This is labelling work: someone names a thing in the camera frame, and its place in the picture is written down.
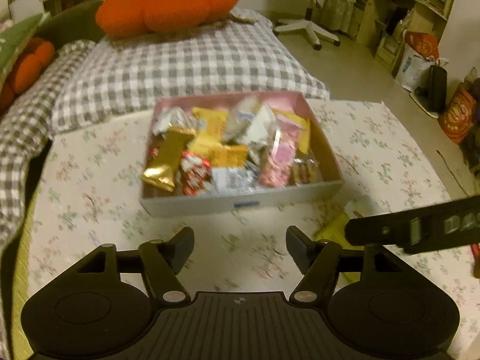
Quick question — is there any small orange white packet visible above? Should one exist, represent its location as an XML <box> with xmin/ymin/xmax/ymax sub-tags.
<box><xmin>209</xmin><ymin>145</ymin><xmax>248</xmax><ymax>168</ymax></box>

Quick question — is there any gold brown snack packet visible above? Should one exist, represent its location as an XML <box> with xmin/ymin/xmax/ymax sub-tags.
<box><xmin>142</xmin><ymin>127</ymin><xmax>196</xmax><ymax>193</ymax></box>

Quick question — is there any floral tablecloth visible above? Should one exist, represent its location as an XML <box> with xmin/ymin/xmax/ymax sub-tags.
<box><xmin>10</xmin><ymin>98</ymin><xmax>480</xmax><ymax>360</ymax></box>

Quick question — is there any black bag on floor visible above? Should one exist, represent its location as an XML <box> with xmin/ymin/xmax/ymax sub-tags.
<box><xmin>413</xmin><ymin>64</ymin><xmax>448</xmax><ymax>115</ymax></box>

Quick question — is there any green embroidered pillow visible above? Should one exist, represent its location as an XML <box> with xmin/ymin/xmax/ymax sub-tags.
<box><xmin>0</xmin><ymin>13</ymin><xmax>50</xmax><ymax>87</ymax></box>

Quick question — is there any white paper bag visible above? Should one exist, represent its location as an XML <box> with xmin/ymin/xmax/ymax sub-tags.
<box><xmin>395</xmin><ymin>44</ymin><xmax>449</xmax><ymax>92</ymax></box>

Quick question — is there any white torn snack wrapper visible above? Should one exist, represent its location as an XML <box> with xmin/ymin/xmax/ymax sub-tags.
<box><xmin>151</xmin><ymin>106</ymin><xmax>198</xmax><ymax>136</ymax></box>

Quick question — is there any pink snack box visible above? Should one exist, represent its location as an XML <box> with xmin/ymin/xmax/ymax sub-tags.
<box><xmin>140</xmin><ymin>91</ymin><xmax>343</xmax><ymax>218</ymax></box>

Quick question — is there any red brown snack packet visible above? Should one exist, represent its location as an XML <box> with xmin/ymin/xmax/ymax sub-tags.
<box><xmin>181</xmin><ymin>151</ymin><xmax>211</xmax><ymax>196</ymax></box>

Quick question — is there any red gift bag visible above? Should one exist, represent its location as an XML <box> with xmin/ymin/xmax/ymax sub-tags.
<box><xmin>404</xmin><ymin>31</ymin><xmax>439</xmax><ymax>62</ymax></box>

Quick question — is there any pink clear snack packet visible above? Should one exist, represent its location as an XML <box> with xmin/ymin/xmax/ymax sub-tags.
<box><xmin>259</xmin><ymin>115</ymin><xmax>297</xmax><ymax>188</ymax></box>

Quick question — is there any wooden shelf unit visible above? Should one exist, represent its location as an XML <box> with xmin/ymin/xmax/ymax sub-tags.
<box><xmin>348</xmin><ymin>0</ymin><xmax>454</xmax><ymax>76</ymax></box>

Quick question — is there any clear white snack packet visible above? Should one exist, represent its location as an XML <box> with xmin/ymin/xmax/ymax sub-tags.
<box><xmin>220</xmin><ymin>95</ymin><xmax>260</xmax><ymax>144</ymax></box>

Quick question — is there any blue white snack packet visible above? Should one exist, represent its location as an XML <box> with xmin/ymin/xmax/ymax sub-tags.
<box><xmin>211</xmin><ymin>167</ymin><xmax>257</xmax><ymax>193</ymax></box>

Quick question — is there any large yellow snack packet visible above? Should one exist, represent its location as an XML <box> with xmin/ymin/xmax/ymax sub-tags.
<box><xmin>312</xmin><ymin>213</ymin><xmax>363</xmax><ymax>284</ymax></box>

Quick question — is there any yellow sandwich snack packet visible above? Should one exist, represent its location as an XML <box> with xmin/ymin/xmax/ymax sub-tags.
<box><xmin>188</xmin><ymin>107</ymin><xmax>229</xmax><ymax>157</ymax></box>

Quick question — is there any small brown candy packet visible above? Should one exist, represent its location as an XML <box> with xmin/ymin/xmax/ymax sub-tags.
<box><xmin>290</xmin><ymin>158</ymin><xmax>323</xmax><ymax>185</ymax></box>

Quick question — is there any orange pumpkin plush pillow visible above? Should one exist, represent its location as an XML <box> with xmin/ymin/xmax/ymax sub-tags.
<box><xmin>95</xmin><ymin>0</ymin><xmax>239</xmax><ymax>38</ymax></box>

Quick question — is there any grey white checkered cushion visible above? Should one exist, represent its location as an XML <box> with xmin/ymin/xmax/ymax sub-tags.
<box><xmin>1</xmin><ymin>8</ymin><xmax>329</xmax><ymax>245</ymax></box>

